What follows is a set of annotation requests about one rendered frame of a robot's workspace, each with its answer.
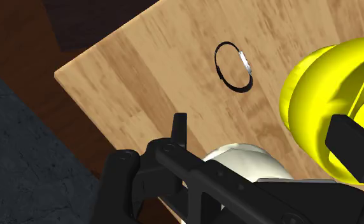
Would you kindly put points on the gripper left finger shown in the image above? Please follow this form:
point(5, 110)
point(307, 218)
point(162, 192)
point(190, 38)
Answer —
point(169, 173)

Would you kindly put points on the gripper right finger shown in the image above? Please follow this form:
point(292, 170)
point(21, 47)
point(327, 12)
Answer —
point(354, 145)

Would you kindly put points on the yellow rounded object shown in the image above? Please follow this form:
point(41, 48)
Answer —
point(312, 105)

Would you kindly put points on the white rounded object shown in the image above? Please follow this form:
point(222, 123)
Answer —
point(247, 161)

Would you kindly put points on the light wooden table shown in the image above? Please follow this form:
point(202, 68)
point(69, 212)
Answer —
point(157, 77)

